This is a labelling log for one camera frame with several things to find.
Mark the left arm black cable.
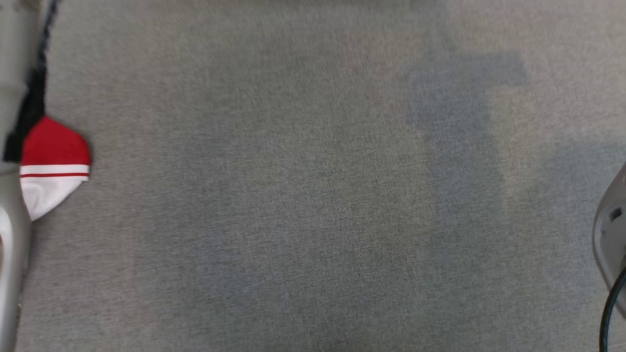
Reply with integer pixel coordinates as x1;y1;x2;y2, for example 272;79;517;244
2;0;60;163

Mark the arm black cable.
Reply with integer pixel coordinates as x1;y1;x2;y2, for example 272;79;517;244
600;266;626;352
2;0;60;163

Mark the red white basketball jersey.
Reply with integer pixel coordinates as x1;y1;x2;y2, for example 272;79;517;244
20;116;92;221

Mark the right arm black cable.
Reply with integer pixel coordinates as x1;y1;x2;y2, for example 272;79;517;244
600;266;626;352

